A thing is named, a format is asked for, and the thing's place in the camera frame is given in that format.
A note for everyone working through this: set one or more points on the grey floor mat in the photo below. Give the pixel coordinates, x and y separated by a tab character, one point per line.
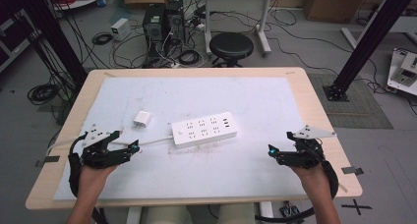
360	109

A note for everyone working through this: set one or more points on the white machine base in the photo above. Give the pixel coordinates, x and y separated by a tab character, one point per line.
405	73

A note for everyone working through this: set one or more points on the white power strip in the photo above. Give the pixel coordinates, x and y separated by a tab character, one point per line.
203	132

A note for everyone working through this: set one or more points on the person's left hand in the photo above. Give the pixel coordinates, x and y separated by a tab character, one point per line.
95	181

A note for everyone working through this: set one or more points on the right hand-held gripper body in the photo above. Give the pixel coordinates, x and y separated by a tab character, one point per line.
306	152

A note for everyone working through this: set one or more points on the white table mat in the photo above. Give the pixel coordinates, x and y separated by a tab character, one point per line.
196	178

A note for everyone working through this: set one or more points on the wooden table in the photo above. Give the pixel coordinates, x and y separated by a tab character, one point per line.
314	96

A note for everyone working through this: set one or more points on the person's right hand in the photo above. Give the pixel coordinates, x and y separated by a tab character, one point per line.
311	181

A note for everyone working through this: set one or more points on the black tape strip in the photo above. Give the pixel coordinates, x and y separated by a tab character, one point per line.
352	170
49	159

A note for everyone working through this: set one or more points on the white charger plug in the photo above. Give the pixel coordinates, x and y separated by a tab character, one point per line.
142	119

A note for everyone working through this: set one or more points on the black round stool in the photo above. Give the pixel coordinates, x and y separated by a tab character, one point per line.
231	45

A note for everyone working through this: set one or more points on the black computer tower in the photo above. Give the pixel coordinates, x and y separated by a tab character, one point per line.
153	27
175	21

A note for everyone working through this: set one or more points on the black metal frame post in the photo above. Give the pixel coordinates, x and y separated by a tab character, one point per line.
52	30
370	40

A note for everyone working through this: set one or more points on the white power supply box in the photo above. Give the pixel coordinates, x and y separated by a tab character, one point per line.
120	29

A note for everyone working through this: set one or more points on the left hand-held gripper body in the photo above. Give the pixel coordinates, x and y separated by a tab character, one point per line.
95	153

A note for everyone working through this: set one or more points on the large cardboard box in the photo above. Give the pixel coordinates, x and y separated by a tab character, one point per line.
334	3

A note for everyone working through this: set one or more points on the small circuit board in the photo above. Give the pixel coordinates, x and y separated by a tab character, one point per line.
290	210

